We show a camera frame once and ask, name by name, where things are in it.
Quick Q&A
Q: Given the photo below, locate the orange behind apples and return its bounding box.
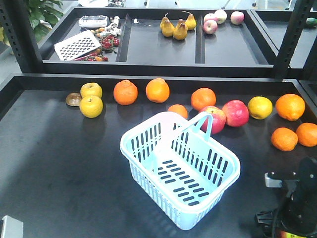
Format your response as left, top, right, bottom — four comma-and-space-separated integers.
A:
191, 87, 216, 111

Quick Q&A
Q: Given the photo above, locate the brown mushroom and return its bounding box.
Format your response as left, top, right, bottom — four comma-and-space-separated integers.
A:
65, 92, 82, 107

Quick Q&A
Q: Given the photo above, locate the light blue plastic basket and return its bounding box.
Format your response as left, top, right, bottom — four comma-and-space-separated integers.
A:
120, 112, 240, 230

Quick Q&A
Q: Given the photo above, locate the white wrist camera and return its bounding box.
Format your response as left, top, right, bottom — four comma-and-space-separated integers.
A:
0, 215, 23, 238

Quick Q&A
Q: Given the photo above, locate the small orange middle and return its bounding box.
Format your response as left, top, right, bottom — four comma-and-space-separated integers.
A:
167, 104, 188, 119

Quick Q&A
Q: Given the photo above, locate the white perforated tray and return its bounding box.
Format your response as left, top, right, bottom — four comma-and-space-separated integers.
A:
54, 30, 101, 61

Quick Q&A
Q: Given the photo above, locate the yellow apple back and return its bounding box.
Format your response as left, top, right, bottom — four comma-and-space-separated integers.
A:
80, 82, 103, 98

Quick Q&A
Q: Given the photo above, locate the large red apple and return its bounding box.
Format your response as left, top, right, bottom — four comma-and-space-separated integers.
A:
222, 100, 249, 127
199, 106, 226, 134

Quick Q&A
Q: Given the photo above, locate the large orange right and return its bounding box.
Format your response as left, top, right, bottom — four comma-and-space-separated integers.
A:
275, 94, 305, 121

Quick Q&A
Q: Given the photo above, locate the yellow orange fruit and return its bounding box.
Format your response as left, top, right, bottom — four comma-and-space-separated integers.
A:
247, 96, 273, 119

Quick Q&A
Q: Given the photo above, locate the yellow apple front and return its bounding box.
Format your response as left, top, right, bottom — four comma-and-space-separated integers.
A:
79, 95, 104, 119

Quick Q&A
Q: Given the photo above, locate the black upper fruit tray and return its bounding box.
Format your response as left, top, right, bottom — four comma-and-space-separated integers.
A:
39, 7, 277, 78

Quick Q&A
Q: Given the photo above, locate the large red apple right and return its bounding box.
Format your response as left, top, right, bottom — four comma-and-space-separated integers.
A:
222, 100, 249, 127

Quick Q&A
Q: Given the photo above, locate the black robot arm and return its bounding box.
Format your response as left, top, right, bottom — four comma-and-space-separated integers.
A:
255, 157, 317, 238

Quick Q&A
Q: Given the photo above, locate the small orange lower right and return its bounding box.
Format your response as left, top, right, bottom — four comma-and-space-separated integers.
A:
295, 122, 317, 147

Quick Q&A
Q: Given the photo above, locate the brown pear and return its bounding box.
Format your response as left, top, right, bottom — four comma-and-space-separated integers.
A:
173, 19, 188, 40

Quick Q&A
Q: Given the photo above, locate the large red apple left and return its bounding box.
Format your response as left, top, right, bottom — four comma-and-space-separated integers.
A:
199, 106, 226, 134

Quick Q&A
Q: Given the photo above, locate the black wood fruit display table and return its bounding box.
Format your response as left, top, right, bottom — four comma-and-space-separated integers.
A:
0, 74, 317, 238

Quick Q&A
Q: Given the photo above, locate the small orange lower left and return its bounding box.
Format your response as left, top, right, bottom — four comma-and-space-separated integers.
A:
270, 127, 298, 152

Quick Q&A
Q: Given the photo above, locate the potted green plant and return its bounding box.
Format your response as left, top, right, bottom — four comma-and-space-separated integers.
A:
22, 0, 63, 43

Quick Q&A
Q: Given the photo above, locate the small orange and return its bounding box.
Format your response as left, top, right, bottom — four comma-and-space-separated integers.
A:
167, 104, 188, 119
295, 122, 317, 147
270, 127, 298, 152

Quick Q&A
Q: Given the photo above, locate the black shelf upright post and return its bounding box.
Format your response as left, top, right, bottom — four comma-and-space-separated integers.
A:
273, 0, 314, 80

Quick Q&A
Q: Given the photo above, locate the white electronic scale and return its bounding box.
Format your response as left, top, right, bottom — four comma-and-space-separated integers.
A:
78, 15, 108, 28

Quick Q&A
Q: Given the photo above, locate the yellow apple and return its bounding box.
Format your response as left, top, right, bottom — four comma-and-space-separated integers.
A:
79, 95, 104, 119
80, 82, 103, 98

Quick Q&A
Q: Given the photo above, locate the orange far left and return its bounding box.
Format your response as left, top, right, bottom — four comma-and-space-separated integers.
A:
113, 79, 138, 105

